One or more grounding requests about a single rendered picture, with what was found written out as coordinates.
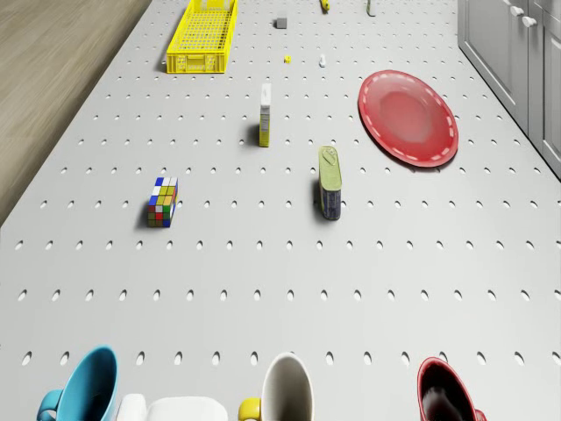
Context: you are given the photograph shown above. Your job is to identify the yellow basket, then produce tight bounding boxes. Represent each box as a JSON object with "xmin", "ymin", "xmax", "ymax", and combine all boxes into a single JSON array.
[{"xmin": 165, "ymin": 0, "xmax": 239, "ymax": 75}]

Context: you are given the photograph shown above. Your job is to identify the white cabinet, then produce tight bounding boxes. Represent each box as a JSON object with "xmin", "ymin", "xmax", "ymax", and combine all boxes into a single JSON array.
[{"xmin": 457, "ymin": 0, "xmax": 561, "ymax": 182}]

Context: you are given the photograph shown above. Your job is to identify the red plate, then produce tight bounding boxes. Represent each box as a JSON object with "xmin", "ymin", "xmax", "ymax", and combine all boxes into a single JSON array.
[{"xmin": 357, "ymin": 69, "xmax": 460, "ymax": 168}]

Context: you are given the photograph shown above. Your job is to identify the flat-sided can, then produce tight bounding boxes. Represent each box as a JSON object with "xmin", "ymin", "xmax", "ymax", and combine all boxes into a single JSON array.
[{"xmin": 317, "ymin": 146, "xmax": 344, "ymax": 221}]

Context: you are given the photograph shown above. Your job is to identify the puzzle cube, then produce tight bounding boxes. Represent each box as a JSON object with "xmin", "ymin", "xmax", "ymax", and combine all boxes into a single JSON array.
[{"xmin": 146, "ymin": 176, "xmax": 179, "ymax": 229}]

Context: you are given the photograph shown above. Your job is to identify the blue mug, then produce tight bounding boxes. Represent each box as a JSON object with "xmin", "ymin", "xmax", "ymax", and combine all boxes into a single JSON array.
[{"xmin": 36, "ymin": 346, "xmax": 119, "ymax": 421}]

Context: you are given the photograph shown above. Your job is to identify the red mug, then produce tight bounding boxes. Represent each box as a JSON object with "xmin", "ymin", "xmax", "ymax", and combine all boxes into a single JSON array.
[{"xmin": 415, "ymin": 356, "xmax": 488, "ymax": 421}]

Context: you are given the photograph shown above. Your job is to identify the yellow mug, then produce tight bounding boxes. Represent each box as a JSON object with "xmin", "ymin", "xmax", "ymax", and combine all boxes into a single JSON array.
[{"xmin": 238, "ymin": 352, "xmax": 316, "ymax": 421}]

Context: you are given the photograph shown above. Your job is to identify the yellow white box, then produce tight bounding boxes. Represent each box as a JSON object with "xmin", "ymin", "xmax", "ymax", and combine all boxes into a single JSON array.
[{"xmin": 258, "ymin": 82, "xmax": 273, "ymax": 148}]

